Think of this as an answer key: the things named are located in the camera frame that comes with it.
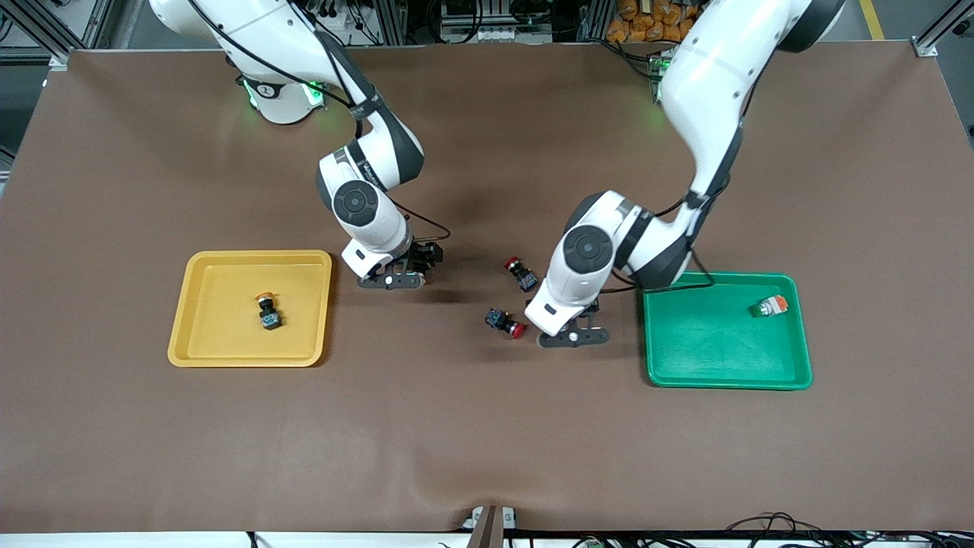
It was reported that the yellow mushroom pushbutton switch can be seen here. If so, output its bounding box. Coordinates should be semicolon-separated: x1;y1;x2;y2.
255;292;284;331

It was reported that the brown table mat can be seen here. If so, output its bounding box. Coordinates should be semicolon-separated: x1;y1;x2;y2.
0;42;974;534

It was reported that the green plastic tray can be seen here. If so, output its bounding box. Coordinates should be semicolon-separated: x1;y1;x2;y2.
641;270;813;391

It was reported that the yellow plastic tray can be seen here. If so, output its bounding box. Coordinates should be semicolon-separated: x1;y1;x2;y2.
167;250;334;368

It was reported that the white power strip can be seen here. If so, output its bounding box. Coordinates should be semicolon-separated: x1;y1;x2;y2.
440;25;552;44

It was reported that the pile of orange objects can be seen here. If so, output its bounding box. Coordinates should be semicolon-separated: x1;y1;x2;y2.
606;0;705;44

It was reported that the red mushroom pushbutton switch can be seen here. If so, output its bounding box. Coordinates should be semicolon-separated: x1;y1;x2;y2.
503;256;540;294
485;307;526;340

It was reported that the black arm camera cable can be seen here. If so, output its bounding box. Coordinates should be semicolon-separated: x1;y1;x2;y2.
609;129;750;294
190;0;453;246

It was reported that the black cable bundle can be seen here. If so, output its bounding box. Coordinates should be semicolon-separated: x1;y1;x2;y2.
723;511;974;548

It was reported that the aluminium frame post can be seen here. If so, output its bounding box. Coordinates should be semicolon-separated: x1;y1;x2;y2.
909;0;974;58
0;0;84;71

